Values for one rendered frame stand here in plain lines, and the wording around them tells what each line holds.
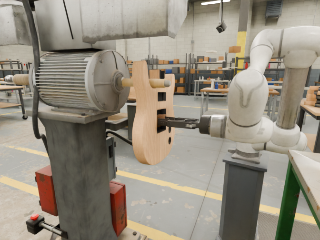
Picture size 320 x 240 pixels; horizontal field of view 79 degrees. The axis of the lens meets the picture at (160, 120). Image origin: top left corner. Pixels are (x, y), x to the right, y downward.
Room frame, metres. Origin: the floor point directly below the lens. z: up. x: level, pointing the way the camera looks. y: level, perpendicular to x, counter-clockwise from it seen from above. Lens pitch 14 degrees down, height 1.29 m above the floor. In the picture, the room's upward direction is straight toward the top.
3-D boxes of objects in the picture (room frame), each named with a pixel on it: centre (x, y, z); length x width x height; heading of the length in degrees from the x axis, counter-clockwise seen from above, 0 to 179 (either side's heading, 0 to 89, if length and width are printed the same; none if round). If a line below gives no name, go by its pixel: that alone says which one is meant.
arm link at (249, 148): (1.27, -0.63, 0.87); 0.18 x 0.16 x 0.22; 59
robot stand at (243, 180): (1.28, -0.62, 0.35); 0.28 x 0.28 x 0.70; 59
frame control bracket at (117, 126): (1.02, 0.20, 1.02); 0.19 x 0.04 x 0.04; 156
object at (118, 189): (1.06, 0.35, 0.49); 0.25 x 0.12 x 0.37; 66
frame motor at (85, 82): (0.89, 0.35, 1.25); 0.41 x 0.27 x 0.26; 66
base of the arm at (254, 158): (1.29, -0.61, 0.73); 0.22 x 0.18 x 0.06; 59
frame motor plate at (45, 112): (0.91, 0.41, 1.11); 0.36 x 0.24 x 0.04; 66
